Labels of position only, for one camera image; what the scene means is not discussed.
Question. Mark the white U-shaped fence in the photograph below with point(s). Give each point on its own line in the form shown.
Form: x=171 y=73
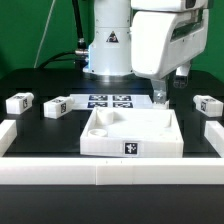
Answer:
x=101 y=171

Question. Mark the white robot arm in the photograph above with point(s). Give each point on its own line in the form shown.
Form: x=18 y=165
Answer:
x=109 y=55

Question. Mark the white square table top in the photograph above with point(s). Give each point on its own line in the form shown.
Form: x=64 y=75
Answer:
x=130 y=132

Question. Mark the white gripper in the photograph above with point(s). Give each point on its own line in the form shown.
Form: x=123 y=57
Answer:
x=158 y=47

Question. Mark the white marker base sheet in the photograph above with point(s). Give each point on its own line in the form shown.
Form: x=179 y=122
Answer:
x=89 y=101

